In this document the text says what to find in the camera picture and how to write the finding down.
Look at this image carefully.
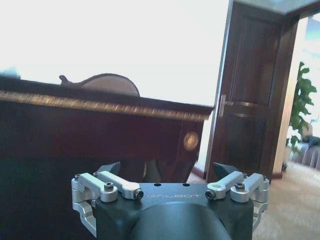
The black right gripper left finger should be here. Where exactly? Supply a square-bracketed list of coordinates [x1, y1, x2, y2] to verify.
[70, 161, 145, 238]

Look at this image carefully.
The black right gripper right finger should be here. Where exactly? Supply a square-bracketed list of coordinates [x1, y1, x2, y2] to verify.
[204, 161, 270, 231]

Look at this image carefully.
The dark wooden desk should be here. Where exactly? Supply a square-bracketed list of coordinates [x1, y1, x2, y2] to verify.
[0, 74, 215, 240]

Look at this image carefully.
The green potted plant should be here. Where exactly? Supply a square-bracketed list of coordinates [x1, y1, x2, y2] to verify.
[287, 61, 318, 156]

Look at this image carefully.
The dark wooden door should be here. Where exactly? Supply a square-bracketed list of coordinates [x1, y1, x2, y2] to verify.
[205, 0, 286, 183]

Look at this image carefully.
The brown wooden chair back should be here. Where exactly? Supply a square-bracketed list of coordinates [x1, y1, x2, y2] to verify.
[58, 72, 140, 97]

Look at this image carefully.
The brass door handle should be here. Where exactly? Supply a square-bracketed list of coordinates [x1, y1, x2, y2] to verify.
[218, 93, 271, 118]

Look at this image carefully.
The dark wooden door frame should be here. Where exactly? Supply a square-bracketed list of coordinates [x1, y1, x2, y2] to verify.
[259, 0, 320, 179]

